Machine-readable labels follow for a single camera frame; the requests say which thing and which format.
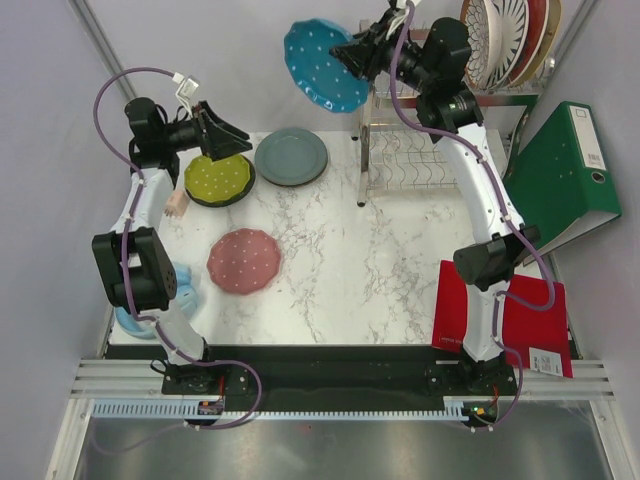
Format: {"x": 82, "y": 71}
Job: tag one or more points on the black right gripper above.
{"x": 366, "y": 48}

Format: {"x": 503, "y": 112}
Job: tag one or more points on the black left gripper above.
{"x": 216, "y": 147}

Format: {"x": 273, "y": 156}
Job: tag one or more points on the blue polka dot plate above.
{"x": 323, "y": 79}

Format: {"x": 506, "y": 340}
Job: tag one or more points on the dark plate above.
{"x": 234, "y": 198}

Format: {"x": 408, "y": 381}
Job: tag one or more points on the brown-rimmed petal pattern plate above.
{"x": 482, "y": 21}

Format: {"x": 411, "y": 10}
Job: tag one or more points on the white plate with blue stripes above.
{"x": 506, "y": 30}

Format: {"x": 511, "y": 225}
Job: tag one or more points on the red plate with teal flower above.
{"x": 538, "y": 18}

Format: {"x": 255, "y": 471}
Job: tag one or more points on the green polka dot plate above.
{"x": 217, "y": 181}

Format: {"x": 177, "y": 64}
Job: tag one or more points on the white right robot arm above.
{"x": 448, "y": 111}

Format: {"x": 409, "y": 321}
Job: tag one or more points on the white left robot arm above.
{"x": 134, "y": 266}

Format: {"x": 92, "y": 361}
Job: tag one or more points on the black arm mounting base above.
{"x": 357, "y": 376}

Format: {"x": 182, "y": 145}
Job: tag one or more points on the steel two-tier dish rack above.
{"x": 395, "y": 157}

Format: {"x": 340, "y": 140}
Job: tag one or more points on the pink cube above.
{"x": 177, "y": 204}

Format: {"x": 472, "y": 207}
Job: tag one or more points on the grey-blue ceramic plate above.
{"x": 290, "y": 139}

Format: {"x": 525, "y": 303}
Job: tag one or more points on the light blue headphones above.
{"x": 186, "y": 297}

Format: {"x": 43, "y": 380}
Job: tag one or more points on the cream plate with bird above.
{"x": 554, "y": 15}

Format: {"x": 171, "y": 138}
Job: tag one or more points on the green lever arch binder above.
{"x": 560, "y": 182}

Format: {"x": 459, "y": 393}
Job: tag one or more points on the red folder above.
{"x": 541, "y": 338}

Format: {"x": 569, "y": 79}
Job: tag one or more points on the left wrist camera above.
{"x": 144, "y": 116}

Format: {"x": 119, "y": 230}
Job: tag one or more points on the white slotted cable duct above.
{"x": 201, "y": 410}

